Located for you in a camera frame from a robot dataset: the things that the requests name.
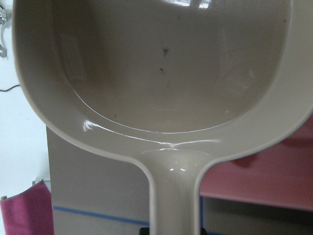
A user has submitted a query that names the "magenta cloth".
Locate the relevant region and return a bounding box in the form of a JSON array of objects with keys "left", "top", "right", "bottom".
[{"left": 0, "top": 181, "right": 54, "bottom": 235}]

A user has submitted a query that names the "beige plastic dustpan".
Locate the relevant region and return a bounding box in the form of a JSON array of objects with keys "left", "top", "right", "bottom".
[{"left": 12, "top": 0, "right": 313, "bottom": 235}]

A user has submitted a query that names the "pink plastic bin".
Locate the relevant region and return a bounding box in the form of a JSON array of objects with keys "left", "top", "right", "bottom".
[{"left": 200, "top": 117, "right": 313, "bottom": 212}]

